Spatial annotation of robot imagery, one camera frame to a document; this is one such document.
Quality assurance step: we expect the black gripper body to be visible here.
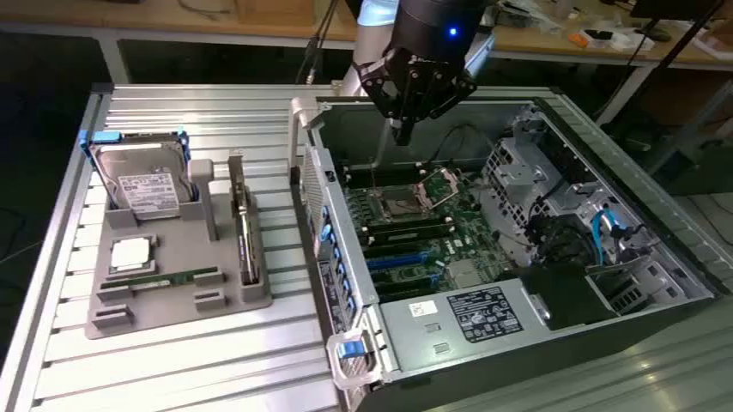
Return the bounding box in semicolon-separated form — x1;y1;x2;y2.
391;0;487;111

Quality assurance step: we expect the black open PC case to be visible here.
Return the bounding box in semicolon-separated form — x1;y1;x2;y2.
287;94;726;412

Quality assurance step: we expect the metal socket cover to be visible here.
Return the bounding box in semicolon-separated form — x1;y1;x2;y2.
415;165;468;203

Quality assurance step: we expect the green RAM stick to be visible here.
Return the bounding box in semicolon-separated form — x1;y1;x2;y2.
100;268;220;289

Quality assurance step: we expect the grey handle with blue latch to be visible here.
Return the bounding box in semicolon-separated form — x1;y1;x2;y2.
324;329;383;390

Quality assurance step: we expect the white plastic part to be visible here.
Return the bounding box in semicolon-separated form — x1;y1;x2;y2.
606;29;657;52

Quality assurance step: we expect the grey parts rack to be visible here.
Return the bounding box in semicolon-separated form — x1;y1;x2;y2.
84;157;275;340

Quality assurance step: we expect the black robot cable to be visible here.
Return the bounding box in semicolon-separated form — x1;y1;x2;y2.
294;0;340;86

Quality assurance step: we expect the black wire bundle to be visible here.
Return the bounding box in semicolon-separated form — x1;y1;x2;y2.
526;214;591;263

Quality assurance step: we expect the plain grey case handle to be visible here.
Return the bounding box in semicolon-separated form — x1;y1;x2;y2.
288;96;331;130

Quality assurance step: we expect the green motherboard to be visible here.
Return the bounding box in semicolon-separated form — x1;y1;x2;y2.
342;165;517;304

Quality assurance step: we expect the wooden workbench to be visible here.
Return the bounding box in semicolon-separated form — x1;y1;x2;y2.
486;12;733;102
0;0;359;85

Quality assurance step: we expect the CPU socket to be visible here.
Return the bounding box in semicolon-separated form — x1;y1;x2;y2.
376;188;424;222

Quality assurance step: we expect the blue expansion slot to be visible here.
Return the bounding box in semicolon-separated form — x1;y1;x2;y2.
364;251;430;270

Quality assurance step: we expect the black looped wire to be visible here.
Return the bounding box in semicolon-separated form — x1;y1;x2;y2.
432;123;495;167

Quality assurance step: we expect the black graphics card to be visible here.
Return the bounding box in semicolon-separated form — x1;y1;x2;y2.
227;148;263;288

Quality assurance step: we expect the silver CPU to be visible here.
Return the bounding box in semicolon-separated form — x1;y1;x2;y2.
109;239;156;271

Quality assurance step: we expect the black expansion slot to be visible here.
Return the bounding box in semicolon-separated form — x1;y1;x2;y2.
375;275;436;301

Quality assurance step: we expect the silver disk bay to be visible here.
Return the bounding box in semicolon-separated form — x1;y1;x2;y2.
479;136;574;224

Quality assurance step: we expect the black monitor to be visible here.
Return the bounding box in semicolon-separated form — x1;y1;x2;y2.
629;0;733;21

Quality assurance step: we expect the silver hard disk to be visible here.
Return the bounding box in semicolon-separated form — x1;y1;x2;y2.
93;139;193;222

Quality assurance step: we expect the grey power supply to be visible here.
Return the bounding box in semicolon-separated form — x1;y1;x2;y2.
376;277;551;373

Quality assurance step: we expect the orange and white device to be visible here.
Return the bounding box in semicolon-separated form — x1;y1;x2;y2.
567;28;609;49

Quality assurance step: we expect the black plastic shroud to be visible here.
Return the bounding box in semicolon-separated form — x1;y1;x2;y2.
518;265;619;331

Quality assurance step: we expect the blue wire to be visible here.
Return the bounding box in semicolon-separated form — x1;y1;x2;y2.
589;207;625;270

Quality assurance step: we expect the blue disk carrier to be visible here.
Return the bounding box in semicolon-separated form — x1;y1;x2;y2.
77;126;199;203

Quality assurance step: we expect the silver chipset heatsink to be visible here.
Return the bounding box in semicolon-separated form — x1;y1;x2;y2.
446;259;486;288

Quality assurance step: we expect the black slanted pole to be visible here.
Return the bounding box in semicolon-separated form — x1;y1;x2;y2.
591;0;727;124

